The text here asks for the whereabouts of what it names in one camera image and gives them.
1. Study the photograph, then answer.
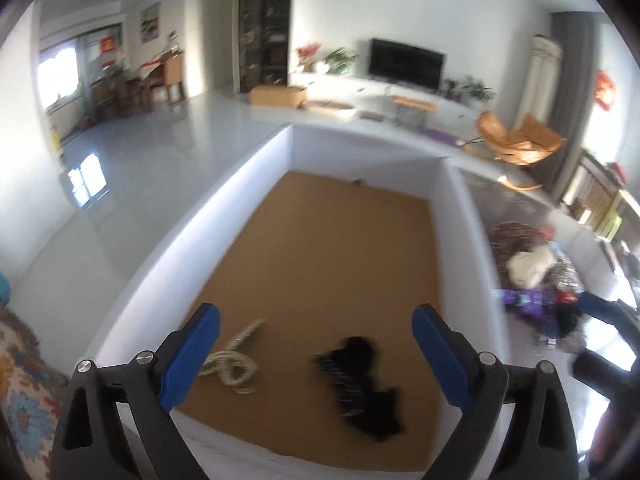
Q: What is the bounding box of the orange lounge chair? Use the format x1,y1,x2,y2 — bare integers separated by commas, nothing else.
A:
462,110,567,166

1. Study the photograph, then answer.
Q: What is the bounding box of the wooden side cabinet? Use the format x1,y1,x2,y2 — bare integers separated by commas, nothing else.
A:
162,52,187,106

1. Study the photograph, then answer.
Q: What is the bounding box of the red wall decoration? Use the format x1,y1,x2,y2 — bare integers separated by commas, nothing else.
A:
594,70,619,110

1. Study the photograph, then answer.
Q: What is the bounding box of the dark patterned desktop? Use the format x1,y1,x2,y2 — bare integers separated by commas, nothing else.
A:
456,165,640,480

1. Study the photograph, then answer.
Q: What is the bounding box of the white storage box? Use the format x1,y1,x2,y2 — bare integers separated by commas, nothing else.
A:
91,122,512,475

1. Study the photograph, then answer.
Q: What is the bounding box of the beige rope hair tie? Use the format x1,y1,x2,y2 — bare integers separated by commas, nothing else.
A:
197,317,267,395

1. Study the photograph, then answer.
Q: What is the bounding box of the floral patterned blanket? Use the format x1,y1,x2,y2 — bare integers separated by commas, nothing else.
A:
0,305,72,480

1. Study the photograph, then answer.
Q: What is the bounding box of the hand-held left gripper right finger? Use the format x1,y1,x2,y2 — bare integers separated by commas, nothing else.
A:
411,303,581,480

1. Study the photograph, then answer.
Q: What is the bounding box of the black television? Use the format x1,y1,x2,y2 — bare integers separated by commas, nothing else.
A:
369,37,446,94

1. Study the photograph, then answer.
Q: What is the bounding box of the cream knitted hat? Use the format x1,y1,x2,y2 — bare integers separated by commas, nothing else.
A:
506,249,557,286

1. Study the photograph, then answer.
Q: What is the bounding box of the framed wall picture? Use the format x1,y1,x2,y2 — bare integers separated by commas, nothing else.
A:
139,2,162,44

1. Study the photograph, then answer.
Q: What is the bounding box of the white television cabinet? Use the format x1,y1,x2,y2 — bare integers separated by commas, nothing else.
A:
290,71,497,137

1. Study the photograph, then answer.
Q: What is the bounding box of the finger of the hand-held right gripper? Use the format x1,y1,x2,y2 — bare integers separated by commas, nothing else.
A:
575,291,640,343
571,347,637,402

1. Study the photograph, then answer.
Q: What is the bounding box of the white door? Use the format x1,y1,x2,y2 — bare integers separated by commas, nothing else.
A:
202,0,236,90

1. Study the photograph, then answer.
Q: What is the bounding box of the grey curtain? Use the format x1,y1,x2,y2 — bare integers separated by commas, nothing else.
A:
529,10,599,197

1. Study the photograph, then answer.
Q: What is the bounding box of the dark display shelf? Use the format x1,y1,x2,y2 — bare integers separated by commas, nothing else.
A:
238,0,293,95

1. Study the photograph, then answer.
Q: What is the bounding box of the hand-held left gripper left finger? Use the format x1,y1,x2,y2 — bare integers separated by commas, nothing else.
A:
52,302,222,480

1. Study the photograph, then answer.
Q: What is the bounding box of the large green potted plant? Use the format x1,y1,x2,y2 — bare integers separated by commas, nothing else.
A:
460,75,496,104

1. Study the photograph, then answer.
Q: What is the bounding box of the wooden bench with metal legs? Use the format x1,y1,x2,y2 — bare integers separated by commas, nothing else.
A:
392,96,439,129

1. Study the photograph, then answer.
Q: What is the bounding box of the cardboard box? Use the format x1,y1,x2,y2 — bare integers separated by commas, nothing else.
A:
249,85,308,110

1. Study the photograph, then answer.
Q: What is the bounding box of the purple packet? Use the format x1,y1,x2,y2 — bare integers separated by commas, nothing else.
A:
500,287,552,322

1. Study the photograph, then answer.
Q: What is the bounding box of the wooden dining chair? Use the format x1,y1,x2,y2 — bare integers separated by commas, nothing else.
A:
560,152,632,232

